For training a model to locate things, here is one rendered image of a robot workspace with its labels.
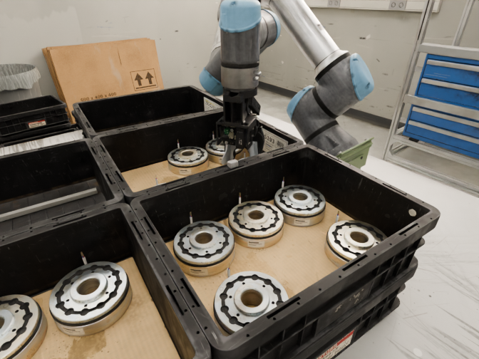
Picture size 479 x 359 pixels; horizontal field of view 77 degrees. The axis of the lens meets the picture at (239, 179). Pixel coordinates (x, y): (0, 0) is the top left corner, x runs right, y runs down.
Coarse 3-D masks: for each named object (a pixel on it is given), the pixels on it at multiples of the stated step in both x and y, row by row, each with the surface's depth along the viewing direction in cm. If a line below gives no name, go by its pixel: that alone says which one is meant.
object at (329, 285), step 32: (256, 160) 60; (160, 192) 51; (416, 224) 44; (160, 256) 38; (384, 256) 40; (192, 288) 34; (320, 288) 34; (256, 320) 31; (288, 320) 32; (224, 352) 28
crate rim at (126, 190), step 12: (168, 120) 79; (180, 120) 80; (120, 132) 72; (276, 132) 74; (96, 144) 67; (300, 144) 67; (108, 156) 62; (252, 156) 62; (264, 156) 62; (108, 168) 58; (216, 168) 58; (120, 180) 57; (180, 180) 54; (132, 192) 51; (144, 192) 51
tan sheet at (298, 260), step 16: (224, 224) 59; (288, 224) 59; (320, 224) 59; (288, 240) 55; (304, 240) 55; (320, 240) 55; (240, 256) 52; (256, 256) 52; (272, 256) 52; (288, 256) 52; (304, 256) 52; (320, 256) 52; (224, 272) 49; (272, 272) 49; (288, 272) 49; (304, 272) 49; (320, 272) 49; (208, 288) 46; (288, 288) 46; (304, 288) 46; (208, 304) 44
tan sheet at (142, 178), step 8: (248, 152) 86; (144, 168) 78; (152, 168) 78; (160, 168) 78; (168, 168) 78; (208, 168) 78; (128, 176) 75; (136, 176) 75; (144, 176) 75; (152, 176) 75; (160, 176) 75; (168, 176) 75; (176, 176) 75; (184, 176) 75; (128, 184) 71; (136, 184) 71; (144, 184) 71; (152, 184) 71
